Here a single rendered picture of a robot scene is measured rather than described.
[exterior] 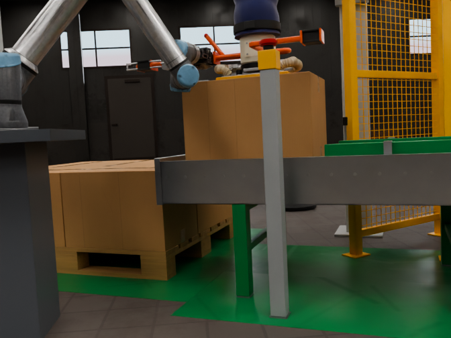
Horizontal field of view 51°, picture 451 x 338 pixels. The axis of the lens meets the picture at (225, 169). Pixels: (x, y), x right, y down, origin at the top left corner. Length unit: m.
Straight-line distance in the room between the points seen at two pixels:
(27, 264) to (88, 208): 0.80
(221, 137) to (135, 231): 0.66
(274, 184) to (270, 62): 0.44
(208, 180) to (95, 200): 0.72
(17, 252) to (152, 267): 0.81
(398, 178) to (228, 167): 0.67
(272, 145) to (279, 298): 0.58
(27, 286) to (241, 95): 1.15
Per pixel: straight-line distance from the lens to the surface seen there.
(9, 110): 1.86
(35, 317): 1.88
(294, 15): 11.99
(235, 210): 2.01
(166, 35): 1.95
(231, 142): 2.15
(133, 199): 2.40
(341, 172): 1.89
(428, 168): 1.88
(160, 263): 2.40
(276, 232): 1.79
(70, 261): 2.70
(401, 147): 1.98
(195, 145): 2.21
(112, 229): 2.50
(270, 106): 1.75
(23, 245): 1.82
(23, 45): 2.06
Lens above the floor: 0.71
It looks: 4 degrees down
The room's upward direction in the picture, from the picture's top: 3 degrees counter-clockwise
